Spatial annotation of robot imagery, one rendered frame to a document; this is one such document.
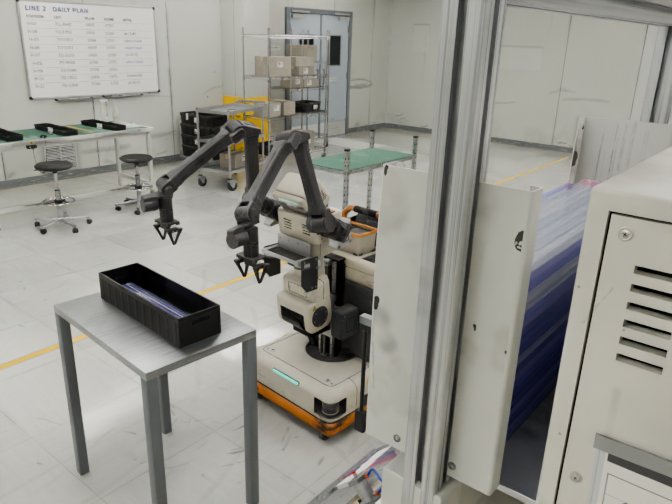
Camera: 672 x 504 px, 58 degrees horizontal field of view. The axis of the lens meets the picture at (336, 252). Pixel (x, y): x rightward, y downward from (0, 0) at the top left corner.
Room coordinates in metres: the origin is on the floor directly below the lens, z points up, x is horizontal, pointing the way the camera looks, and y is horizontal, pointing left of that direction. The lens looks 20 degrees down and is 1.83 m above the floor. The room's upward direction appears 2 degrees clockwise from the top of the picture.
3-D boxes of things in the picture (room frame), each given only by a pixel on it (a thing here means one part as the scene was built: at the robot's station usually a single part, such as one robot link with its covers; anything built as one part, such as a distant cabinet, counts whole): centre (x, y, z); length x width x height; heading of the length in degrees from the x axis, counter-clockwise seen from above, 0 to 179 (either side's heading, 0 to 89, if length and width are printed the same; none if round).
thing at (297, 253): (2.59, 0.20, 0.84); 0.28 x 0.16 x 0.22; 47
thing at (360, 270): (2.87, -0.06, 0.59); 0.55 x 0.34 x 0.83; 47
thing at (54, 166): (5.52, 2.62, 0.31); 0.52 x 0.49 x 0.62; 141
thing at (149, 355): (2.07, 0.69, 0.40); 0.70 x 0.45 x 0.80; 47
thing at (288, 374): (2.80, 0.00, 0.16); 0.67 x 0.64 x 0.25; 137
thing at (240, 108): (7.59, 1.33, 0.50); 0.90 x 0.54 x 1.00; 156
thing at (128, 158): (6.27, 2.12, 0.28); 0.54 x 0.52 x 0.57; 74
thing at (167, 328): (2.09, 0.67, 0.86); 0.57 x 0.17 x 0.11; 47
